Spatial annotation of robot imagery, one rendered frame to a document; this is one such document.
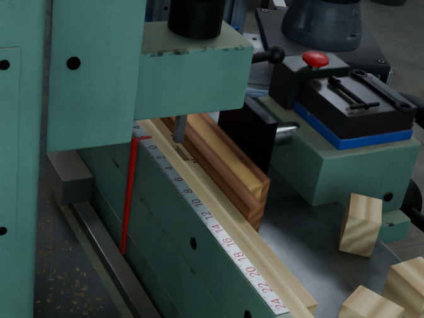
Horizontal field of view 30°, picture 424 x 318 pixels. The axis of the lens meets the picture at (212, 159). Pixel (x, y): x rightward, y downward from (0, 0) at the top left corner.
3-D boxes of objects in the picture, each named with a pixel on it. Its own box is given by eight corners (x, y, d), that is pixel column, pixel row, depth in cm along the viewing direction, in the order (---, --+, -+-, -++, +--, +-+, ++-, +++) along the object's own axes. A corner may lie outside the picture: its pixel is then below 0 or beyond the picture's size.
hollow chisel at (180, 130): (183, 142, 82) (190, 100, 79) (175, 143, 81) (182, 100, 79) (180, 138, 82) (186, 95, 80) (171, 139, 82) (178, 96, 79)
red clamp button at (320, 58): (333, 67, 87) (335, 59, 87) (311, 70, 86) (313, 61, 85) (318, 56, 89) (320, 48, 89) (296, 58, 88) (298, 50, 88)
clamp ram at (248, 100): (309, 188, 86) (327, 116, 81) (250, 199, 83) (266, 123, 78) (267, 146, 93) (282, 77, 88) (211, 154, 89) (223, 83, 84)
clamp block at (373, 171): (403, 211, 91) (426, 144, 87) (308, 231, 85) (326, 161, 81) (330, 146, 102) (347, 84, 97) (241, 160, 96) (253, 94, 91)
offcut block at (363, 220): (370, 258, 78) (382, 223, 75) (338, 250, 78) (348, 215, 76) (371, 233, 81) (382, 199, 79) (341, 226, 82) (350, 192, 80)
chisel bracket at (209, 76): (241, 122, 80) (256, 45, 75) (111, 139, 73) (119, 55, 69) (208, 89, 85) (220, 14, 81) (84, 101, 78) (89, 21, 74)
